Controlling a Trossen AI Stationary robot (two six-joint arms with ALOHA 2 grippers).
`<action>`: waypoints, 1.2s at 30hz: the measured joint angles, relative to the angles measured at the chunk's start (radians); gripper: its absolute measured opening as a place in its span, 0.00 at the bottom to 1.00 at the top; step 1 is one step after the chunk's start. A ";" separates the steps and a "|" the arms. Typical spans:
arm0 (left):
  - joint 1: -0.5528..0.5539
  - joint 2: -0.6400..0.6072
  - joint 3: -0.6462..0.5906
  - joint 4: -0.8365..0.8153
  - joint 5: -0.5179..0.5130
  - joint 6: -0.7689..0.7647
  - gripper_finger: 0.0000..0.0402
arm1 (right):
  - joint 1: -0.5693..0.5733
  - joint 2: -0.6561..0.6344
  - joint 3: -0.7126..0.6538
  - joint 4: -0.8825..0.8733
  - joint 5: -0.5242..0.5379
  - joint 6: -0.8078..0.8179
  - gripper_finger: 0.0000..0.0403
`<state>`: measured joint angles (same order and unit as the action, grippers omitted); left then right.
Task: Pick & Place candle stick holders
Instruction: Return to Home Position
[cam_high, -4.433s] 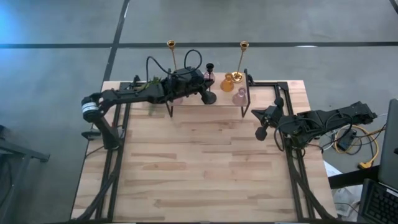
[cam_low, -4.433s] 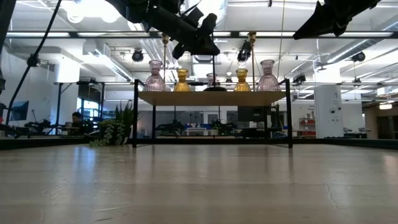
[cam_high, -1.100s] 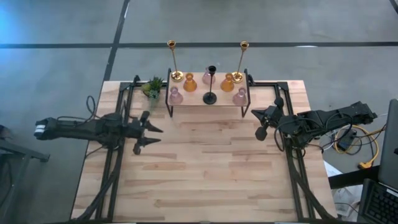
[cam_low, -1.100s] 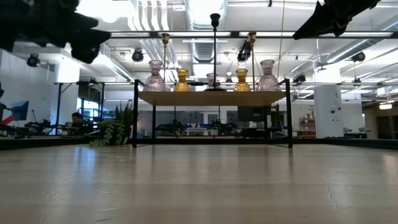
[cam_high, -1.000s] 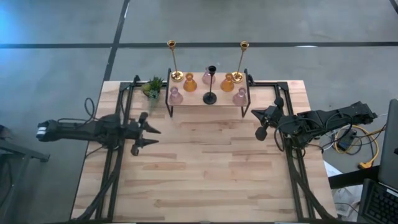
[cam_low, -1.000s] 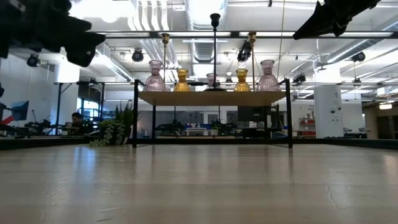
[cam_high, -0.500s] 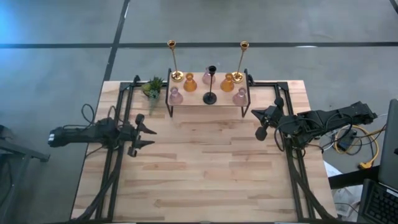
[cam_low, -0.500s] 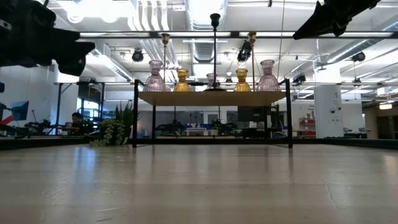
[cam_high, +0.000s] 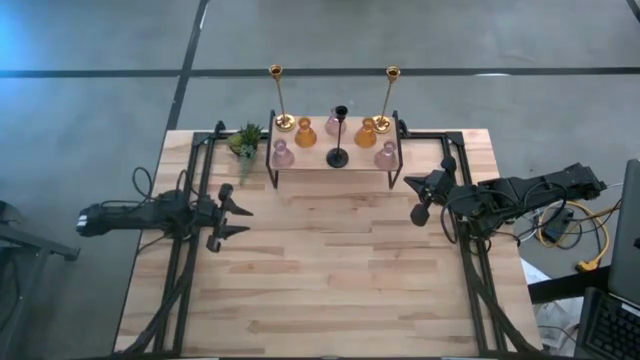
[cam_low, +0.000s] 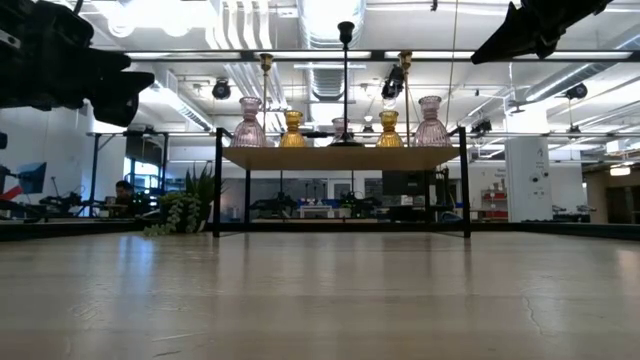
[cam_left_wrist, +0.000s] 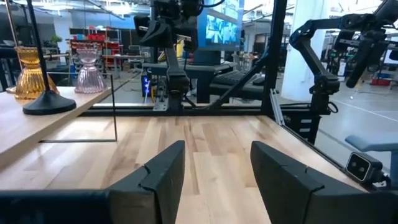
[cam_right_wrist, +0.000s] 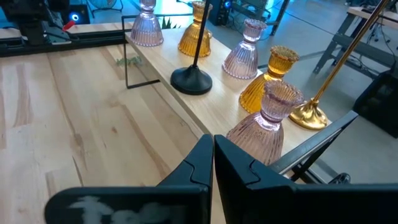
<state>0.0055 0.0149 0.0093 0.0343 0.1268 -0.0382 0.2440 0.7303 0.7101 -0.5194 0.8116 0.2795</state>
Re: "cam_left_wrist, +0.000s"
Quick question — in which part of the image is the grey metal bracket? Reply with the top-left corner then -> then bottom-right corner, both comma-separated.
152,93 -> 170,112

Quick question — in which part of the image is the black computer keyboard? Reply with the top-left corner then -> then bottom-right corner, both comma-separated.
213,70 -> 259,87

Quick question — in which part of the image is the white building column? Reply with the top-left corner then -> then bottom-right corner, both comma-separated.
281,0 -> 324,102

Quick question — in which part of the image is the black desk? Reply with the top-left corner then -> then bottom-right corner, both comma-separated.
141,60 -> 271,105

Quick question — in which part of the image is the pink ribbed glass candle holder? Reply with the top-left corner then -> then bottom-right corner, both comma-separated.
73,45 -> 108,95

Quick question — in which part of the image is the black aluminium rig frame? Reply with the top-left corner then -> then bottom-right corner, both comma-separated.
79,0 -> 392,190

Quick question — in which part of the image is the red storage shelving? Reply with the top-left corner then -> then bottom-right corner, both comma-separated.
68,27 -> 122,71

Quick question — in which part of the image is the black ball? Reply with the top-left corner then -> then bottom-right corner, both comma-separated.
22,0 -> 77,116

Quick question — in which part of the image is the wooden shelf with black frame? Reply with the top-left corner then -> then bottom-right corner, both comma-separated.
0,72 -> 118,169

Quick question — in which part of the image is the blue padded seat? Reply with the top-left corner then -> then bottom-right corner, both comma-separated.
344,133 -> 398,189

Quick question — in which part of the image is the small black depth camera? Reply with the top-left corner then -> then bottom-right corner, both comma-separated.
345,151 -> 386,185

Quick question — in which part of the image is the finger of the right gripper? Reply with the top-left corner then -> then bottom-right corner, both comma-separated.
139,20 -> 175,49
133,14 -> 150,32

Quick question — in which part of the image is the black computer with blue light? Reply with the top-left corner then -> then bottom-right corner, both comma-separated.
141,73 -> 153,98

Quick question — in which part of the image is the large flat computer monitor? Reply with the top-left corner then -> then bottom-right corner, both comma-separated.
196,0 -> 245,52

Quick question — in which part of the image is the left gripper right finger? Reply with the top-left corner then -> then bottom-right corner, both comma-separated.
250,140 -> 374,224

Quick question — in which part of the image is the amber ribbed glass candle holder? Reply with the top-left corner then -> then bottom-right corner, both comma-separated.
14,45 -> 60,101

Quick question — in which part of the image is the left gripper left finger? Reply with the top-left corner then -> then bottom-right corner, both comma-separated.
107,139 -> 187,224

